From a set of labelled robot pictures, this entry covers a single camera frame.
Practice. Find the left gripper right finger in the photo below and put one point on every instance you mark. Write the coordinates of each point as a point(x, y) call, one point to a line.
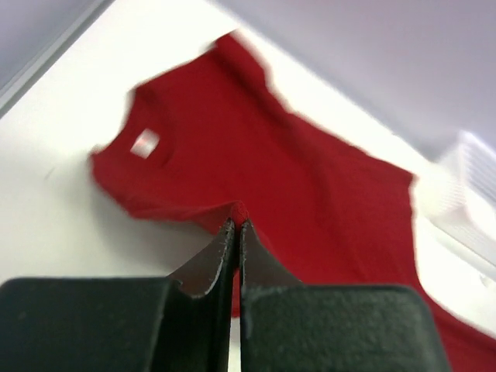
point(290, 326)

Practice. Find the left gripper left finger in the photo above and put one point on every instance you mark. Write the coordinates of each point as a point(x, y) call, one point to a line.
point(180, 322)

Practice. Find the red t-shirt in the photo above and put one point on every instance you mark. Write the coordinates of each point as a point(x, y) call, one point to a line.
point(209, 141)

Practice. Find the white plastic basket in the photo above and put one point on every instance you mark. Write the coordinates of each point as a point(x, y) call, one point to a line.
point(456, 193)

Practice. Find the aluminium table rail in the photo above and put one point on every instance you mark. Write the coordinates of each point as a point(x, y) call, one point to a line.
point(34, 34)

